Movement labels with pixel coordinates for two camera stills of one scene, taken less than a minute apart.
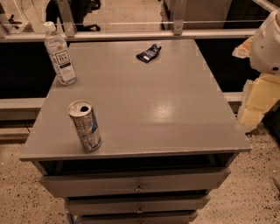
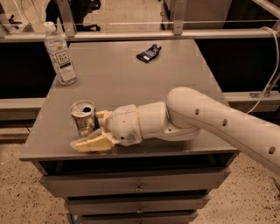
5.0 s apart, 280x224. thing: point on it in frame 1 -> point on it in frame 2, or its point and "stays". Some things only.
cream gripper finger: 244,50 -> 102,117
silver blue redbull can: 86,122 stays
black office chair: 80,10 stays
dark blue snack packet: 147,55 stays
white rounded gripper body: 266,51 -> 123,123
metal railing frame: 66,26 stays
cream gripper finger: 258,96 -> 100,141
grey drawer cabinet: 168,136 stays
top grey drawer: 135,182 stays
